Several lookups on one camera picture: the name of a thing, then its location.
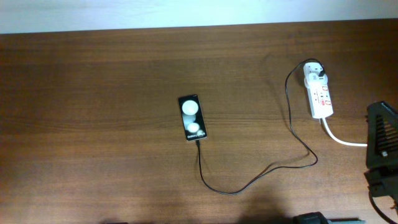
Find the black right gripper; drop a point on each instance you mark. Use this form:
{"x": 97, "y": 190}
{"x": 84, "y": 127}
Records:
{"x": 382, "y": 176}

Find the black Galaxy flip phone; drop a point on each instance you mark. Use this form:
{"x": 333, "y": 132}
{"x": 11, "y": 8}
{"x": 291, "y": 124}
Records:
{"x": 192, "y": 118}

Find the white USB charger plug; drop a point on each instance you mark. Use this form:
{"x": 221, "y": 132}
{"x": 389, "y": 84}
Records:
{"x": 314, "y": 80}

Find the white power strip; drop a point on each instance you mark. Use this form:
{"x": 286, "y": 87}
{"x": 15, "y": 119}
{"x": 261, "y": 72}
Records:
{"x": 319, "y": 98}

